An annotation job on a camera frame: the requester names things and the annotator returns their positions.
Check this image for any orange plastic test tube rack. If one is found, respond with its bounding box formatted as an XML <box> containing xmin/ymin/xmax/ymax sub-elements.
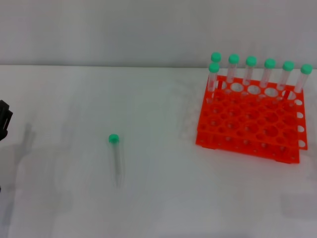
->
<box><xmin>194</xmin><ymin>75</ymin><xmax>309</xmax><ymax>165</ymax></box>

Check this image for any green capped clear test tube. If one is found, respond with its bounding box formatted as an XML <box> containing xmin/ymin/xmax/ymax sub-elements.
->
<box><xmin>256</xmin><ymin>58</ymin><xmax>276</xmax><ymax>101</ymax></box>
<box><xmin>206</xmin><ymin>62</ymin><xmax>220</xmax><ymax>104</ymax></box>
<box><xmin>240</xmin><ymin>56</ymin><xmax>258</xmax><ymax>99</ymax></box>
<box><xmin>108</xmin><ymin>133</ymin><xmax>125</xmax><ymax>188</ymax></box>
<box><xmin>211</xmin><ymin>51</ymin><xmax>222</xmax><ymax>75</ymax></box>
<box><xmin>288</xmin><ymin>63</ymin><xmax>314</xmax><ymax>106</ymax></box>
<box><xmin>272</xmin><ymin>60</ymin><xmax>295</xmax><ymax>104</ymax></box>
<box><xmin>224</xmin><ymin>53</ymin><xmax>240</xmax><ymax>96</ymax></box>

